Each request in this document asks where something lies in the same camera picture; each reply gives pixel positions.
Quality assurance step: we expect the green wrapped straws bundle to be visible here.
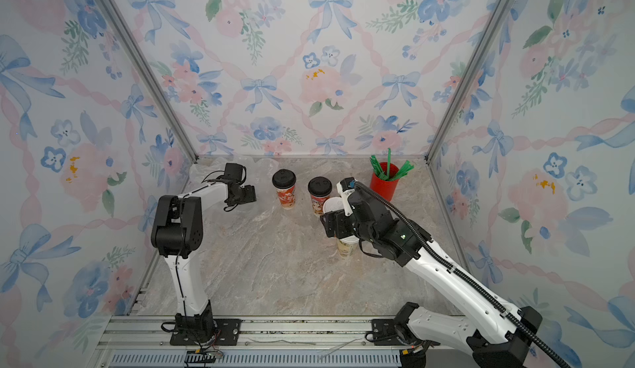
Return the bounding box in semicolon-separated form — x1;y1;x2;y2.
370;149;414;182

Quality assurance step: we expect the red cup black lid right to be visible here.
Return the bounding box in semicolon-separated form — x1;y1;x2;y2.
308;176;332;216

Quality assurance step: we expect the red cup white lid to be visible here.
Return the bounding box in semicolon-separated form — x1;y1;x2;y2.
322;197;344;214

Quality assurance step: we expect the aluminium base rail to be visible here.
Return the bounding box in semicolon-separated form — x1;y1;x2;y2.
88;316;477;367

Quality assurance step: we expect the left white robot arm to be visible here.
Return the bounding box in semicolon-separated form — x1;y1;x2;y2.
150;163;256;348

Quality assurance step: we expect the red cup black lid left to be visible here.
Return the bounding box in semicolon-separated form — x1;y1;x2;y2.
272;169;297;209

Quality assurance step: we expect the red straw holder cup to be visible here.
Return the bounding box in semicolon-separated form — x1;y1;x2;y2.
370;164;400;201

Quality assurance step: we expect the red cup black lid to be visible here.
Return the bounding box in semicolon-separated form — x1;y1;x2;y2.
272;169;297;209
308;176;332;216

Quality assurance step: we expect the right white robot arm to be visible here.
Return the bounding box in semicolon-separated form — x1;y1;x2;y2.
320;178;545;367

